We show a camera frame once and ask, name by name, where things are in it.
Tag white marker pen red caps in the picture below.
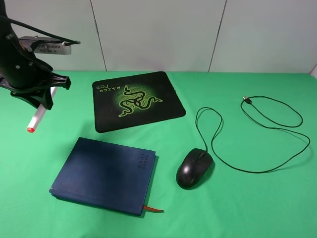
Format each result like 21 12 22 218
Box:
26 86 58 134

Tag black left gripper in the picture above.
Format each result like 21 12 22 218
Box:
0 23 71 110

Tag black left camera cable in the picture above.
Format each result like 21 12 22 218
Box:
0 14 81 46

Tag black wired computer mouse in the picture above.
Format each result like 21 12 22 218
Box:
175 95 311 190

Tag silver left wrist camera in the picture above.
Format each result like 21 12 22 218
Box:
19 36 71 55

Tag black green mouse pad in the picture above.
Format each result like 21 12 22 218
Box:
92 71 186 133

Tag blue hardcover notebook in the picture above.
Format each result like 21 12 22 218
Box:
50 137 162 216

